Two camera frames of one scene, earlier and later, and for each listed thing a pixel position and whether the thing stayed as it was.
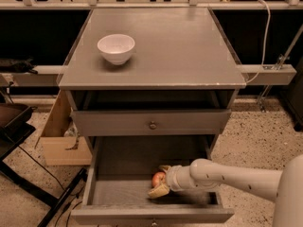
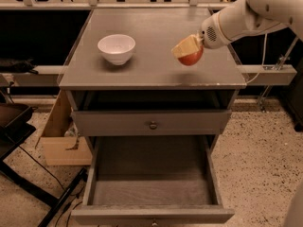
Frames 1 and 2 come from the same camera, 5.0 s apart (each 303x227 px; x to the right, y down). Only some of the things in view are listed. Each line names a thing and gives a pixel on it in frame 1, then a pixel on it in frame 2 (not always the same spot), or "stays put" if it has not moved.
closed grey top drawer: x=150 y=122 stays put
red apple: x=158 y=179 -> x=191 y=59
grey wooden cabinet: x=150 y=87 stays put
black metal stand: x=15 y=126 stays put
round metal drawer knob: x=152 y=126 stays put
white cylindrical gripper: x=172 y=177 -> x=210 y=35
